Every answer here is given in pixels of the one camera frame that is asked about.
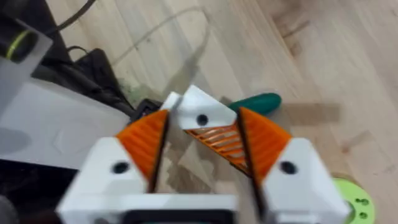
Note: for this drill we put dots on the green disc with holes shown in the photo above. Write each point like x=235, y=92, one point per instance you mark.
x=357, y=202

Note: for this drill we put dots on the green toy cucumber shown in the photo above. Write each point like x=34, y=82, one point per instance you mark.
x=261, y=103

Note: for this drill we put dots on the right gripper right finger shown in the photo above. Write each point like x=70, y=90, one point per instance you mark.
x=289, y=174

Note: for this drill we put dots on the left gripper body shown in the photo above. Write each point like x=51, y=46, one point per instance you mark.
x=146, y=108

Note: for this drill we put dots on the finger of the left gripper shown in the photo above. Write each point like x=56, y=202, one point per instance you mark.
x=202, y=109
x=170, y=99

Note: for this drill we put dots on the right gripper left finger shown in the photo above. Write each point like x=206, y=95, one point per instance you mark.
x=124, y=168

